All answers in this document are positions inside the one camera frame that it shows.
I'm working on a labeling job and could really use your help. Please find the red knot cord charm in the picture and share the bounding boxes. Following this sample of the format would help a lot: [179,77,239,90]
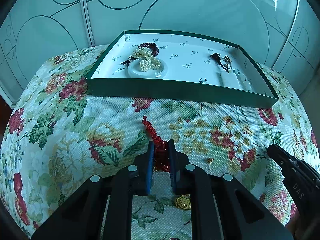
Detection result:
[142,116,170,172]

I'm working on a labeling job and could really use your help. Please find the red knot cord gold pendant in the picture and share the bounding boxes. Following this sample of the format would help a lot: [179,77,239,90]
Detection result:
[175,194,191,210]

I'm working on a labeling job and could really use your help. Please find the small gold earring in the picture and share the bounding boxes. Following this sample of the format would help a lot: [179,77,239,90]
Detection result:
[206,158,214,164]

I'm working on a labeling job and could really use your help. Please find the white jade bangle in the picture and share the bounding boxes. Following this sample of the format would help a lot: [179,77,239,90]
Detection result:
[127,59,168,79]

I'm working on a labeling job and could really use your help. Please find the white pearl necklace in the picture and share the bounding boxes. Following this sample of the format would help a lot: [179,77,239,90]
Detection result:
[132,47,162,72]

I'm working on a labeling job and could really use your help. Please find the dark red bead bracelet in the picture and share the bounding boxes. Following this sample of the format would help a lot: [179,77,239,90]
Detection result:
[120,42,160,67]

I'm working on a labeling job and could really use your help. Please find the dark brown tassel bead string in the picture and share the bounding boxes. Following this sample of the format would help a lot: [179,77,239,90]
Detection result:
[209,52,230,74]

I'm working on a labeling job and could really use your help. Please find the green jewelry box tray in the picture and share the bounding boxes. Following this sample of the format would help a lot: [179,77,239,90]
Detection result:
[86,30,279,108]

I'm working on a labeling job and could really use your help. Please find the glass sliding wardrobe doors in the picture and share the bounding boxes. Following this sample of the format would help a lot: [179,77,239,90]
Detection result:
[1,0,319,105]

